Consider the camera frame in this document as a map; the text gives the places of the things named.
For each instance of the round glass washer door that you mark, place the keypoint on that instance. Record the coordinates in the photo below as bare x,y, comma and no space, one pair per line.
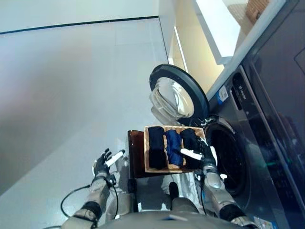
171,95

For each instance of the silver right robot leg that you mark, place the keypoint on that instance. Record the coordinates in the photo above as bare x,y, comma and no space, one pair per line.
183,202

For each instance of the white blue info sticker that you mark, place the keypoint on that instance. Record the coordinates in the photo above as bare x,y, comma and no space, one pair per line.
262,223

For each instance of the blue white energy label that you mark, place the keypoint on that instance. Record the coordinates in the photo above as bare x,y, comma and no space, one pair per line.
222,94

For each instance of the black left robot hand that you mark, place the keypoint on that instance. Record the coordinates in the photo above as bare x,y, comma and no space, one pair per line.
102,164

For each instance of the silver left robot leg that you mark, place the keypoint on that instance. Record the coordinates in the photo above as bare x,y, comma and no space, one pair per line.
121,205

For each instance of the dark brown glossy stool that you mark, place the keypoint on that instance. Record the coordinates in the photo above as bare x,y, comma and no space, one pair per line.
135,152

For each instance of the large black garment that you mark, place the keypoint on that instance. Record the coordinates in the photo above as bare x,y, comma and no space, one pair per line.
156,148

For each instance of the white counter cabinet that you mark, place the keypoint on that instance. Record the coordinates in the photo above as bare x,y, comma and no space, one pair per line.
214,28

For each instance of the rectangular wicker laundry basket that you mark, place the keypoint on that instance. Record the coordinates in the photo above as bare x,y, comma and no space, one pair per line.
175,167

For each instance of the silver robot leg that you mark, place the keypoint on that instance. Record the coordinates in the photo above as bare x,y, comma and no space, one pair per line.
183,202
121,205

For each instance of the blue garment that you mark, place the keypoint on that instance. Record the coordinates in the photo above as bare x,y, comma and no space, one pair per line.
172,145

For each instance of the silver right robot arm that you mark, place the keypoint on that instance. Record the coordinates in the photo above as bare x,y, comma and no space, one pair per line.
214,183

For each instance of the grey robot torso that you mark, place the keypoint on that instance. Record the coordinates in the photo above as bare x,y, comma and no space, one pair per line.
166,221

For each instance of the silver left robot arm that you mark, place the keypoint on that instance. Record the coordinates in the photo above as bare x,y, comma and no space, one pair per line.
97,188

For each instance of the small wicker storage basket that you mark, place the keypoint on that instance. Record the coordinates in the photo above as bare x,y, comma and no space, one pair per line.
253,9

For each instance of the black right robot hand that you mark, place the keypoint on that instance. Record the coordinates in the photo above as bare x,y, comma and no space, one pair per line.
208,153

